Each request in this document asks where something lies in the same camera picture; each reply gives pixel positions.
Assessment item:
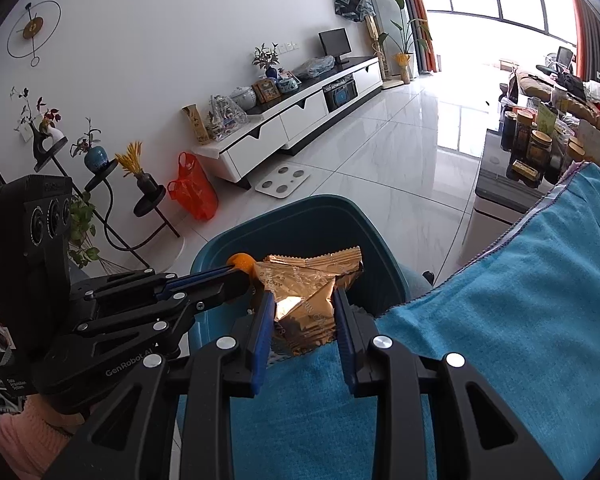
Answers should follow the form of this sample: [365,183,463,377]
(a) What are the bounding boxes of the gold wrapper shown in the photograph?
[252,246,365,358]

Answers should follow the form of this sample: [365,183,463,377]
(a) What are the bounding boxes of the black office chair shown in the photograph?
[537,46,577,79]

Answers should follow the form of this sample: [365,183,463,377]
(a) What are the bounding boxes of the black tiered plant stand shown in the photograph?
[32,135,182,267]

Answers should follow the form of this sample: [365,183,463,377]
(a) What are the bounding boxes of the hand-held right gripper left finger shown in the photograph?
[45,290,277,480]

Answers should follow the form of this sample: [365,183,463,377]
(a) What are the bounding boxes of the green and brown sofa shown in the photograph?
[507,67,600,133]

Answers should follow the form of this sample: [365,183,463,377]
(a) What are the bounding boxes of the grey and orange curtain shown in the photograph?
[395,0,439,74]
[571,0,600,82]

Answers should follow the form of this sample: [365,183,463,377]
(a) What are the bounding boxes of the white TV cabinet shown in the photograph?
[192,56,383,184]

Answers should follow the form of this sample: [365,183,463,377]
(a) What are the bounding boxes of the white ceramic jar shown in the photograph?
[228,85,257,110]

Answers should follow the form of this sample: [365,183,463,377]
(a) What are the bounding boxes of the cluster of glass jars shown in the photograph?
[500,107,588,187]

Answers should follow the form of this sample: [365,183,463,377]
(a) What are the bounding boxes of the tall vase yellow flowers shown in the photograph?
[396,52,414,84]

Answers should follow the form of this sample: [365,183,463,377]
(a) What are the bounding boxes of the teal vase with plant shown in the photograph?
[70,117,107,172]

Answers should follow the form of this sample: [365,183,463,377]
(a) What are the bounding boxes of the white vase red flowers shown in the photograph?
[10,87,69,154]

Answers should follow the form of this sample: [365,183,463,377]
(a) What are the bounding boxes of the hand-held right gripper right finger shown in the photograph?
[332,288,567,480]

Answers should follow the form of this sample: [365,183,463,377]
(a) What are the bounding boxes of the blue floral tablecloth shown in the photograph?
[177,160,600,480]

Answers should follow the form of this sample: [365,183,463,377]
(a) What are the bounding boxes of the white bathroom scale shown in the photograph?
[255,164,311,199]

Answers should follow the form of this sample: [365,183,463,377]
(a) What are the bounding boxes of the clear plastic bag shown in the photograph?
[291,56,336,80]

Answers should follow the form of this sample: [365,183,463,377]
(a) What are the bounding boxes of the black vase yellow flowers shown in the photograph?
[115,141,157,194]

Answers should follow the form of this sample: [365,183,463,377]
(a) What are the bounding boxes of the green trailing plant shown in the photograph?
[67,192,102,269]

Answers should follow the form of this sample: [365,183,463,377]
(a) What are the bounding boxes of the plastic-wrapped model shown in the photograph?
[207,95,249,139]

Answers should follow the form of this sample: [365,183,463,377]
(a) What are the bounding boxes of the black monitor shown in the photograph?
[318,28,352,66]

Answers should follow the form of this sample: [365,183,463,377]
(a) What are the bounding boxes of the teal plastic bin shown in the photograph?
[190,195,412,361]

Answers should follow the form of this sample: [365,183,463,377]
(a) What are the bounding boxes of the black coffee table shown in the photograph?
[467,127,573,233]

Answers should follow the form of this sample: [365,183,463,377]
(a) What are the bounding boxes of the orange peel piece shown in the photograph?
[227,253,256,281]

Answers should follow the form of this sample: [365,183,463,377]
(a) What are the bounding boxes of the small picture frame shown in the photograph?
[251,78,281,105]

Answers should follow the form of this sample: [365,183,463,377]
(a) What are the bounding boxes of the red plastic bag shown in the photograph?
[167,151,219,221]

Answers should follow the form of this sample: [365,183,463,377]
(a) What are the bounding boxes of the blue vase with branches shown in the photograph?
[252,42,281,81]

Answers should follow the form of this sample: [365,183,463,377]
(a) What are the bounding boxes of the person's left forearm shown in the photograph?
[0,395,83,480]

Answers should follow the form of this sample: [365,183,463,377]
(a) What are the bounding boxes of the cloth-covered standing fan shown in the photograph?
[335,0,387,81]

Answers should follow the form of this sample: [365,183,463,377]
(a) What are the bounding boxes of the tall beige box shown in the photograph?
[181,104,211,146]

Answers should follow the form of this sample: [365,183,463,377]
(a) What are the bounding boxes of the large leafy potted plant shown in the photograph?
[380,0,433,83]

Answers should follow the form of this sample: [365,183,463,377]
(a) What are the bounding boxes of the round wire wall clock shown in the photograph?
[7,0,62,67]

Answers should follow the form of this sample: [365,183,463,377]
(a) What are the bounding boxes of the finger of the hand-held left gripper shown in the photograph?
[82,262,255,302]
[75,280,256,357]

